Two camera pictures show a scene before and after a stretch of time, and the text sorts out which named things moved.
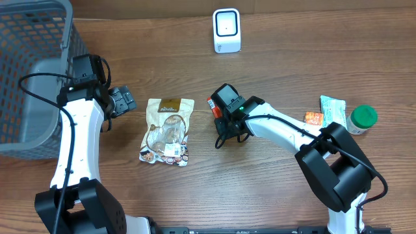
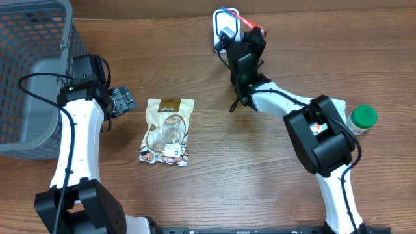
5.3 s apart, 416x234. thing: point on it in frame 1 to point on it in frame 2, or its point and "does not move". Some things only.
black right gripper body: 222,125 to 246,45
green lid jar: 362,117 does not move
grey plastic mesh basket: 38,41 does not move
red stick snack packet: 216,110 to 245,20
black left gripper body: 123,101 does not move
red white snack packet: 168,123 does not move
